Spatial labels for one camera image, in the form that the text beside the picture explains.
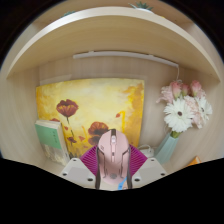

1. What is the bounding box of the pink and white flower bouquet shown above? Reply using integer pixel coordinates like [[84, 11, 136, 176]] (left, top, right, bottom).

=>
[[156, 79, 214, 138]]

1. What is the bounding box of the light blue faceted vase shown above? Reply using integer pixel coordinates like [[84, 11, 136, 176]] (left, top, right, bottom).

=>
[[153, 131, 181, 165]]

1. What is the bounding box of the pink computer mouse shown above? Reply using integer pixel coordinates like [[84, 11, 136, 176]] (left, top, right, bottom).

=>
[[96, 129, 132, 191]]

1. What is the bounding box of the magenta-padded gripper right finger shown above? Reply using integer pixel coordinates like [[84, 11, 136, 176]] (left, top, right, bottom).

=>
[[124, 143, 168, 190]]

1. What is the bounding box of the white power strip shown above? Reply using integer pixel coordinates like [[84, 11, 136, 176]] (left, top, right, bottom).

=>
[[139, 148, 156, 159]]

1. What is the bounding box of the green and beige book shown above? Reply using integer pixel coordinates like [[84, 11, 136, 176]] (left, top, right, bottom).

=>
[[34, 119, 72, 167]]

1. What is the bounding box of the yellow poppy flower painting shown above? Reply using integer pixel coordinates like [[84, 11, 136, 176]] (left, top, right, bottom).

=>
[[35, 78, 146, 159]]

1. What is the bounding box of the wooden shelf unit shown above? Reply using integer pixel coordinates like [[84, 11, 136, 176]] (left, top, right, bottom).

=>
[[6, 0, 221, 83]]

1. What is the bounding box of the white power cable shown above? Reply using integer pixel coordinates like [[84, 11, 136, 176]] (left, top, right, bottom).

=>
[[137, 143, 153, 151]]

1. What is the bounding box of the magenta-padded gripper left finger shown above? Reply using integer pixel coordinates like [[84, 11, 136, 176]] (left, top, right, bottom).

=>
[[59, 143, 101, 190]]

